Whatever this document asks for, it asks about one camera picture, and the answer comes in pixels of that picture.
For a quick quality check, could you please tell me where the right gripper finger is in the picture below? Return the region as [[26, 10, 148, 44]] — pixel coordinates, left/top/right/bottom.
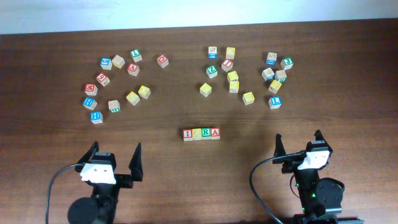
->
[[314, 129, 325, 142], [273, 134, 287, 164]]

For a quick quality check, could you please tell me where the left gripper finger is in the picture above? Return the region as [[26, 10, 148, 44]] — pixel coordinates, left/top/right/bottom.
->
[[75, 141, 99, 171], [129, 142, 144, 182]]

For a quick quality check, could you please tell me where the red i block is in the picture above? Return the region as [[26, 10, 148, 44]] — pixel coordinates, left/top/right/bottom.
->
[[221, 59, 234, 72], [183, 129, 193, 141]]

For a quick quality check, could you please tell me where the red a block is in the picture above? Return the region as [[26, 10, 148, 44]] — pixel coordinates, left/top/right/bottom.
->
[[127, 63, 140, 77], [210, 127, 221, 139]]

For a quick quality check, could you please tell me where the yellow C block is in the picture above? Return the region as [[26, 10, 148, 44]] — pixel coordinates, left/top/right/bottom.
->
[[192, 128, 202, 141]]

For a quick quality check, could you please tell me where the green R block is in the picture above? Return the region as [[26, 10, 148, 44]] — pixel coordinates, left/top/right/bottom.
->
[[201, 128, 211, 139]]

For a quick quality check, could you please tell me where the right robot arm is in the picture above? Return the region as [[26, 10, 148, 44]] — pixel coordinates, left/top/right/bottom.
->
[[272, 130, 345, 223]]

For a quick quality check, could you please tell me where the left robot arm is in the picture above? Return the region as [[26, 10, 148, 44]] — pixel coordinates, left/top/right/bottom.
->
[[67, 141, 144, 224]]

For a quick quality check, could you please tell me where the blue H block lower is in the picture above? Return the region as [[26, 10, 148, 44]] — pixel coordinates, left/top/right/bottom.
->
[[90, 111, 103, 124]]

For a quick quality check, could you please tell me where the blue h block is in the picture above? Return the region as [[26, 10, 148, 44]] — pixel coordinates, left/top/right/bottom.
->
[[82, 97, 97, 111], [90, 111, 103, 124]]

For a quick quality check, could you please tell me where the blue L block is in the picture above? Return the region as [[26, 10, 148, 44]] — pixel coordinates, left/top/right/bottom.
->
[[269, 96, 282, 110]]

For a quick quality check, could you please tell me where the blue H block upper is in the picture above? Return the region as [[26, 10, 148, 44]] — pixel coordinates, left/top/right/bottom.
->
[[82, 97, 97, 111]]

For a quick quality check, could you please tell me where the green-sided wooden block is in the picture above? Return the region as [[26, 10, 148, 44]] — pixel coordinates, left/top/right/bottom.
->
[[108, 100, 121, 113]]

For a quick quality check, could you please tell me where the yellow umbrella block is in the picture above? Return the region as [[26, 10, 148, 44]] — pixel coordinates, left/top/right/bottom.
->
[[243, 91, 255, 105]]

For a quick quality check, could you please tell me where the red M block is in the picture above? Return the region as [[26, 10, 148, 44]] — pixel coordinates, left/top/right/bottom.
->
[[84, 83, 98, 96]]

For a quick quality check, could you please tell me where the yellow block right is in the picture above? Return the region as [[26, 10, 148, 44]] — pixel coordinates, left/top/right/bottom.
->
[[269, 80, 282, 94]]

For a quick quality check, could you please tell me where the yellow G block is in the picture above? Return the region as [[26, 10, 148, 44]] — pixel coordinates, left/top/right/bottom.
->
[[126, 91, 140, 106]]

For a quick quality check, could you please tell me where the yellow O block left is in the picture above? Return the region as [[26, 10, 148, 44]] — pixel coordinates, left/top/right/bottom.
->
[[138, 85, 151, 99]]

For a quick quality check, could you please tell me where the yellow o block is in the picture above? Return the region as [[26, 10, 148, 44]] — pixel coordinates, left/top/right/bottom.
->
[[138, 85, 151, 99], [200, 83, 212, 97]]

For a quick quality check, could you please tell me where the red 6 block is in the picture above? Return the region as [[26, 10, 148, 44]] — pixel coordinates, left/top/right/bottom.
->
[[96, 72, 110, 86]]

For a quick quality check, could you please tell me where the blue-sided wooden block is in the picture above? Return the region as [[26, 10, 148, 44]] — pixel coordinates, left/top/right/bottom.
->
[[262, 68, 275, 82]]

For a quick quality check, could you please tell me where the yellow block middle lower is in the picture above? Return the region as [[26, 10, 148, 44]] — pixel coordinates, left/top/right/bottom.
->
[[229, 80, 239, 93]]

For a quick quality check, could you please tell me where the green J block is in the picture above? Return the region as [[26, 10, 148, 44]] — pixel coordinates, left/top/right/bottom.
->
[[280, 57, 294, 70]]

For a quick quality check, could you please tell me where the yellow block middle upper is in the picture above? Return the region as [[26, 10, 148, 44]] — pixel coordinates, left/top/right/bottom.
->
[[227, 71, 239, 82]]

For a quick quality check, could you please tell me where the blue X block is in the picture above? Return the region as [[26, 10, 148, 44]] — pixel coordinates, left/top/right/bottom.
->
[[266, 52, 277, 65]]

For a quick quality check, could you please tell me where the blue 5 block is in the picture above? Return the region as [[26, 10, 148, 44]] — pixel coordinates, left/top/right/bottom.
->
[[100, 57, 113, 70]]

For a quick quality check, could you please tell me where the wooden yellow-sided K block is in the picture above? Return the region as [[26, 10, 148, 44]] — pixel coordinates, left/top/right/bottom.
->
[[111, 55, 125, 69]]

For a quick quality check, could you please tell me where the green Z block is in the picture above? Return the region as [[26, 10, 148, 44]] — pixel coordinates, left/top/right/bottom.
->
[[206, 65, 218, 78]]

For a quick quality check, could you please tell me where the red C block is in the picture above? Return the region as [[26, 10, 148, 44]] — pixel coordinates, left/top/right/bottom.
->
[[156, 55, 169, 68]]

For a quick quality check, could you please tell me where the yellow block top row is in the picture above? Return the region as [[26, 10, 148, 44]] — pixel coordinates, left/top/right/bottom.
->
[[226, 47, 236, 60]]

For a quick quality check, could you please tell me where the green L block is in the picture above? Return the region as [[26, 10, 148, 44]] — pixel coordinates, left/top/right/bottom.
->
[[130, 49, 142, 62]]

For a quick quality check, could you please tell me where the blue-sided picture block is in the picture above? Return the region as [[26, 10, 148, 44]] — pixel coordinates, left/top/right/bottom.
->
[[208, 46, 218, 59]]

